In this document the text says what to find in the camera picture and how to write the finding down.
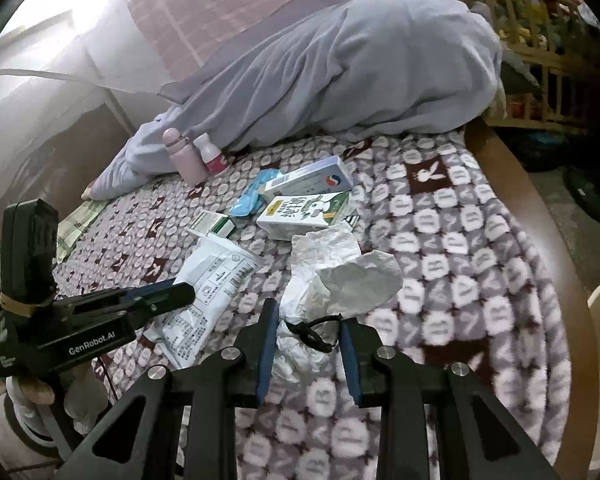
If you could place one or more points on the pink striped quilt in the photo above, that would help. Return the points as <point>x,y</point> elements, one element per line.
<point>205,10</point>

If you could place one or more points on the white and blue medicine box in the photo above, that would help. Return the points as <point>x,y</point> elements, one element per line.
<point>310,180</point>

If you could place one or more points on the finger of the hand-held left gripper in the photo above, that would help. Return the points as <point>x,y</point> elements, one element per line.
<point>145,293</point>
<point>175,300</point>

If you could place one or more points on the white mosquito net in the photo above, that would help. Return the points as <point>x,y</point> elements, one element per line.
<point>40,60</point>

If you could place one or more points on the green plaid cloth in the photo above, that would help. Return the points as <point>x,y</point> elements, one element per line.
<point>77,230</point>

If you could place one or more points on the light blue snack packet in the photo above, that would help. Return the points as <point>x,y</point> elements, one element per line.
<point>252,195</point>

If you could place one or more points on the green and white milk carton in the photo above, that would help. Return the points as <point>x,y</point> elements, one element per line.
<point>300,215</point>

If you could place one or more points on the small green and white box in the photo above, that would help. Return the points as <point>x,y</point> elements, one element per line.
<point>215,225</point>

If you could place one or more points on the white printed plastic packet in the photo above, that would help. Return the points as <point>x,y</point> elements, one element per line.
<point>210,280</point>

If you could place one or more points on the wooden crib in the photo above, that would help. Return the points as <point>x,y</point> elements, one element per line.
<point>545,90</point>

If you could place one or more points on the printed fleece blanket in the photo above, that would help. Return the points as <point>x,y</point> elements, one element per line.
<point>455,260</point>

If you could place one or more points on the small white bottle pink label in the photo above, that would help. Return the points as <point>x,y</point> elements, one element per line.
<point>212,157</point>

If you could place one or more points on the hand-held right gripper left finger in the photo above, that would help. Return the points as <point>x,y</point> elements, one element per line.
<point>267,350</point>

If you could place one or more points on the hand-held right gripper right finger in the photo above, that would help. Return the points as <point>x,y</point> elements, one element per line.
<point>350,360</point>

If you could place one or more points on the grey blanket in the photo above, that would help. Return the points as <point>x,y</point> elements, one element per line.
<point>355,70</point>

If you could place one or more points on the person's left hand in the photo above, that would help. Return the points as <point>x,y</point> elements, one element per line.
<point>35,390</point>

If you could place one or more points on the wooden bed frame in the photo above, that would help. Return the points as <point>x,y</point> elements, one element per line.
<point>530,210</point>

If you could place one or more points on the white tissue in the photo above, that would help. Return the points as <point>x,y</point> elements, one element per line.
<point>350,280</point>

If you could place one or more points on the black elastic loop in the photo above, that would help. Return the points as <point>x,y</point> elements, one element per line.
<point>294,328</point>

